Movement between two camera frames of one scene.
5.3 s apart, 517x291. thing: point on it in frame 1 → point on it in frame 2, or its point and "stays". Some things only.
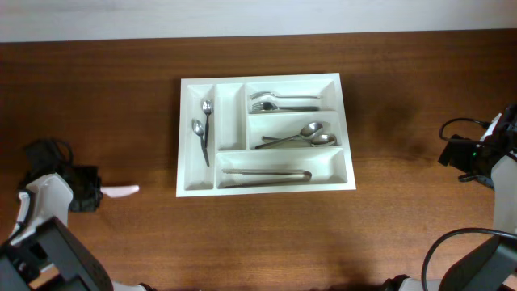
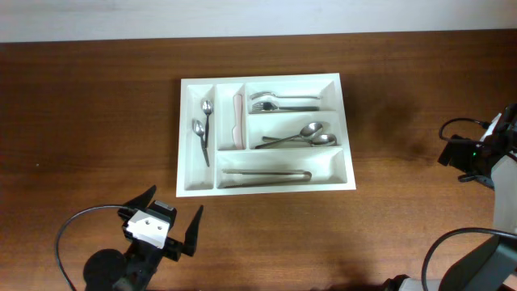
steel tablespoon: (318, 140) stays
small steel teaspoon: (207, 107) stays
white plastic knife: (119, 190) → (237, 132)
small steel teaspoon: (198, 128) stays
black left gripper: (92, 203) → (192, 233)
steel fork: (271, 94) stays
